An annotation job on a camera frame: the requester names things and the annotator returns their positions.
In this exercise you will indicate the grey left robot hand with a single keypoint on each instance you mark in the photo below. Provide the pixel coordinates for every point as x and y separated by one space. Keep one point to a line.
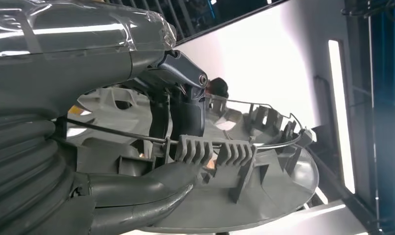
71 55

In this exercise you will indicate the person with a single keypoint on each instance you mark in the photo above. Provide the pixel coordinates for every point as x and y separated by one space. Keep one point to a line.
218 87

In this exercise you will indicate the long ceiling light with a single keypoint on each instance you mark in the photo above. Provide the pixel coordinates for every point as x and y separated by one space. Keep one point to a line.
342 113

